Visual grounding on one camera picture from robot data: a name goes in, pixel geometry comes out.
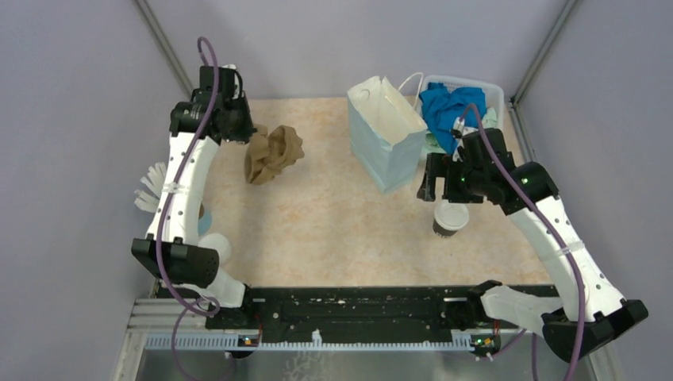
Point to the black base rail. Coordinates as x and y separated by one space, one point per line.
349 315

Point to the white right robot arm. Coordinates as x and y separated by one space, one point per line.
588 311

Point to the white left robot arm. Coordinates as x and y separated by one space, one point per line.
172 249

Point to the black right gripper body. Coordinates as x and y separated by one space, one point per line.
467 182

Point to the blue cloth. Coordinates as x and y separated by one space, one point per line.
441 107

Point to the stack of white lids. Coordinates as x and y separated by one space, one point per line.
219 243

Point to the black paper coffee cup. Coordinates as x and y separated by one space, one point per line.
445 231

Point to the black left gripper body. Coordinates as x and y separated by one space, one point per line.
242 123

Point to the white plastic cup lid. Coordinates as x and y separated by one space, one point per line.
451 213

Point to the light green cloth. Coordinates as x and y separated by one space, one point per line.
489 120

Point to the light blue paper bag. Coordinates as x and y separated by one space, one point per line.
386 132

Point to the cup of white straws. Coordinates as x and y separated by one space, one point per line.
148 200

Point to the white plastic basket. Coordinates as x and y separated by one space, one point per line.
494 94

